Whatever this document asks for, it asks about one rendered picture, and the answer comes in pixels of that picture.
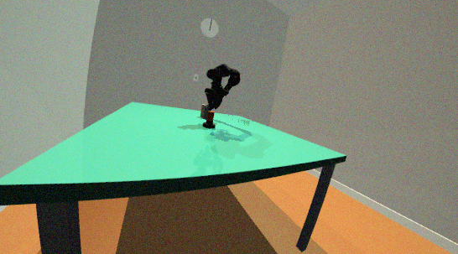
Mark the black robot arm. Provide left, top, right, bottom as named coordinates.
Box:
left=206, top=64, right=240, bottom=111

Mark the orange cylinder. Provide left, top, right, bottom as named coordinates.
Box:
left=207, top=111, right=214, bottom=122

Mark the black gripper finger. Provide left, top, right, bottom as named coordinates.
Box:
left=213, top=96, right=221, bottom=106
left=206, top=93, right=215, bottom=106

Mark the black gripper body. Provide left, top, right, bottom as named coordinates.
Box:
left=205, top=81, right=223, bottom=96

